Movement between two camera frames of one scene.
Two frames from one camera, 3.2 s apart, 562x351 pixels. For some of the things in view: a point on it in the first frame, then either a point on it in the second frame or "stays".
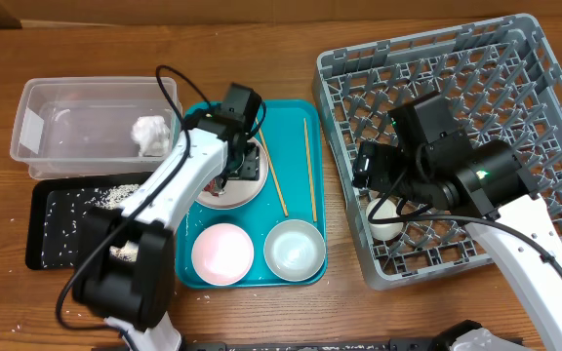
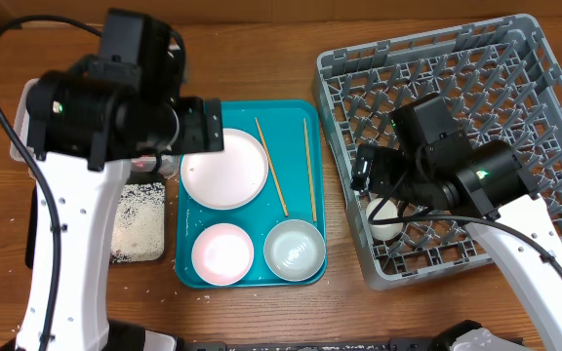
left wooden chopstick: (273, 168) stays
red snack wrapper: (215, 187) -> (145, 164)
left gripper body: (248, 166) -> (197, 132)
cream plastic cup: (384, 231) stays
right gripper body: (376, 167) stays
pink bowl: (222, 254) stays
